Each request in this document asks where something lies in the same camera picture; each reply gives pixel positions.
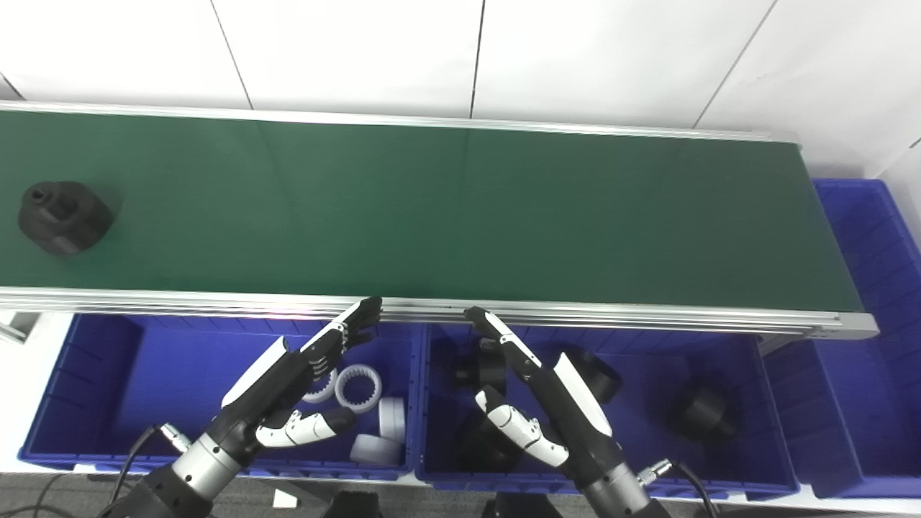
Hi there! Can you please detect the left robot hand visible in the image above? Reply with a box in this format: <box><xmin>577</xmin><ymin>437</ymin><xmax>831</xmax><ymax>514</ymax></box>
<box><xmin>209</xmin><ymin>296</ymin><xmax>383</xmax><ymax>461</ymax></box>

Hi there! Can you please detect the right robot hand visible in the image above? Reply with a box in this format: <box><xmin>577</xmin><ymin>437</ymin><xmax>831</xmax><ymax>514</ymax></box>
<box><xmin>464</xmin><ymin>306</ymin><xmax>624</xmax><ymax>484</ymax></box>

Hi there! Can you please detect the black round machined part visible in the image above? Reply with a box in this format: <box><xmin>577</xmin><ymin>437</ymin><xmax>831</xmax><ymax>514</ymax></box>
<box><xmin>561</xmin><ymin>345</ymin><xmax>624</xmax><ymax>404</ymax></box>
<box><xmin>17</xmin><ymin>181</ymin><xmax>114</xmax><ymax>257</ymax></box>
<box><xmin>666</xmin><ymin>381</ymin><xmax>739</xmax><ymax>442</ymax></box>
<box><xmin>453</xmin><ymin>406</ymin><xmax>535</xmax><ymax>473</ymax></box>
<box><xmin>452</xmin><ymin>338</ymin><xmax>509</xmax><ymax>395</ymax></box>

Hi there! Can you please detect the blue plastic bin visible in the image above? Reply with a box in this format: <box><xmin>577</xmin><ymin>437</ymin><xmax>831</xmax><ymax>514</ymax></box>
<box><xmin>18</xmin><ymin>313</ymin><xmax>422</xmax><ymax>481</ymax></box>
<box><xmin>415</xmin><ymin>324</ymin><xmax>801</xmax><ymax>501</ymax></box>
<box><xmin>761</xmin><ymin>178</ymin><xmax>921</xmax><ymax>499</ymax></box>

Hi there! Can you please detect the green conveyor belt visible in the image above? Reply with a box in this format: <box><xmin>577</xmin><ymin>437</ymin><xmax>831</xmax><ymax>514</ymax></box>
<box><xmin>0</xmin><ymin>101</ymin><xmax>880</xmax><ymax>341</ymax></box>
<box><xmin>0</xmin><ymin>109</ymin><xmax>864</xmax><ymax>312</ymax></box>

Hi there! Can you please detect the white cylinder part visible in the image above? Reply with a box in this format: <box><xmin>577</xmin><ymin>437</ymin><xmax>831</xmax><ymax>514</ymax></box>
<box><xmin>349</xmin><ymin>434</ymin><xmax>404</xmax><ymax>467</ymax></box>
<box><xmin>378</xmin><ymin>397</ymin><xmax>407</xmax><ymax>444</ymax></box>

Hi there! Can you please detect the aluminium conveyor support leg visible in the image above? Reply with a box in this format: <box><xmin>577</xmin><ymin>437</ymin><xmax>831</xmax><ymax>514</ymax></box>
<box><xmin>0</xmin><ymin>312</ymin><xmax>40</xmax><ymax>343</ymax></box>

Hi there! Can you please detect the white toothed ring part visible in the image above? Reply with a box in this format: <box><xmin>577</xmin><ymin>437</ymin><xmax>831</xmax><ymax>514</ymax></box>
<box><xmin>301</xmin><ymin>367</ymin><xmax>339</xmax><ymax>404</ymax></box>
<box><xmin>334</xmin><ymin>363</ymin><xmax>383</xmax><ymax>414</ymax></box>

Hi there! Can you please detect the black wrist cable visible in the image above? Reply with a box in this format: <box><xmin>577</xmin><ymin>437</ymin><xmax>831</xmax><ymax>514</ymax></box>
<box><xmin>637</xmin><ymin>459</ymin><xmax>720</xmax><ymax>518</ymax></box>
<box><xmin>106</xmin><ymin>423</ymin><xmax>192</xmax><ymax>518</ymax></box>

